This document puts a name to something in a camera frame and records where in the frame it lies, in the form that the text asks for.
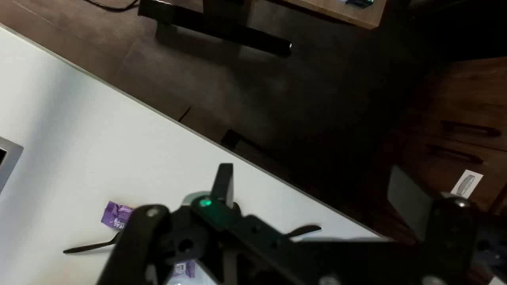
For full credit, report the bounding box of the loose purple candy wrapper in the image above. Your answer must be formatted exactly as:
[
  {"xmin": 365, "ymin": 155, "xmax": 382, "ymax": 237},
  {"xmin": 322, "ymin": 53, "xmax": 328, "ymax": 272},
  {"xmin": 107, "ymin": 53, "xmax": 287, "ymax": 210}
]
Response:
[{"xmin": 100, "ymin": 199, "xmax": 135, "ymax": 229}]

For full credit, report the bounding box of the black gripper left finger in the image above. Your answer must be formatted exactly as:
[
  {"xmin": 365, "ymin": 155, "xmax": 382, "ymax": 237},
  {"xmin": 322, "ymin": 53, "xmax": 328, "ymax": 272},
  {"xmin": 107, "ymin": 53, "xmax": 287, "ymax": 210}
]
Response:
[{"xmin": 211, "ymin": 162, "xmax": 235, "ymax": 205}]

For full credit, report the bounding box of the small black plastic utensil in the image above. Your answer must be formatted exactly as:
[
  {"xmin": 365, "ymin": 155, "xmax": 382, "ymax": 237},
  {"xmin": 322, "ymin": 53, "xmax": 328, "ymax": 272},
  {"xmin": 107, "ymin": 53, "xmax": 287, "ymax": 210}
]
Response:
[{"xmin": 62, "ymin": 232, "xmax": 124, "ymax": 254}]

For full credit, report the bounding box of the black table foot bar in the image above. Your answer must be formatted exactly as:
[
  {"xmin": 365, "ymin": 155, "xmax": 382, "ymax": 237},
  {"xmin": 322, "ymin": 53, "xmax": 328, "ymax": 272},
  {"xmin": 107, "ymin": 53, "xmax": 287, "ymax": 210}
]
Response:
[{"xmin": 138, "ymin": 0, "xmax": 295, "ymax": 58}]

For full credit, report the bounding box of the black floor cable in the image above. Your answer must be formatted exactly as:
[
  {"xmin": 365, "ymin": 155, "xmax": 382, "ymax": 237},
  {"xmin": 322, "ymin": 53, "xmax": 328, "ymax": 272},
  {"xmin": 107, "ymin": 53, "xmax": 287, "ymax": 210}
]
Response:
[{"xmin": 84, "ymin": 0, "xmax": 140, "ymax": 14}]

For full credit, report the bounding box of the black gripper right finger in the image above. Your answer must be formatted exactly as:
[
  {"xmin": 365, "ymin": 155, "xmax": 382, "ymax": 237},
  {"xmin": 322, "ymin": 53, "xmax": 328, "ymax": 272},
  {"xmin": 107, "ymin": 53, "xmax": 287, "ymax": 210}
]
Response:
[{"xmin": 387, "ymin": 164, "xmax": 441, "ymax": 240}]

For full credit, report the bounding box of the brown wooden cabinet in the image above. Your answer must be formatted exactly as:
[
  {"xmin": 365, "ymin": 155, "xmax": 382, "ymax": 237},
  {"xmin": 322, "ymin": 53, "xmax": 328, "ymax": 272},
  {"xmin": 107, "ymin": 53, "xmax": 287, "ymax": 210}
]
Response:
[{"xmin": 401, "ymin": 53, "xmax": 507, "ymax": 213}]

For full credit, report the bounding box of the clear zip bag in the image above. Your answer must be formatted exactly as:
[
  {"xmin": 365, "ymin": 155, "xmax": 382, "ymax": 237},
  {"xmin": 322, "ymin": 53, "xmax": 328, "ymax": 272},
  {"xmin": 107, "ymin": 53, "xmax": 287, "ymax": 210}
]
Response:
[{"xmin": 149, "ymin": 189, "xmax": 224, "ymax": 285}]

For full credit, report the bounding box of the light wooden desk top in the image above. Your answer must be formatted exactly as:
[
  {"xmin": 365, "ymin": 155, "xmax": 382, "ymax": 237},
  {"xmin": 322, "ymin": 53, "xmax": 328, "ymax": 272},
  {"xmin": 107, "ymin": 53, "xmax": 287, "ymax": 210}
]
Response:
[{"xmin": 292, "ymin": 0, "xmax": 390, "ymax": 31}]

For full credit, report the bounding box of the white printed label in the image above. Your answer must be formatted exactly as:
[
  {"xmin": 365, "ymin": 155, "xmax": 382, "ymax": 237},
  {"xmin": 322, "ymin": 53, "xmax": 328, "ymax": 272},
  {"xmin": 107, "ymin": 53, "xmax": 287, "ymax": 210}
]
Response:
[{"xmin": 450, "ymin": 167, "xmax": 485, "ymax": 199}]

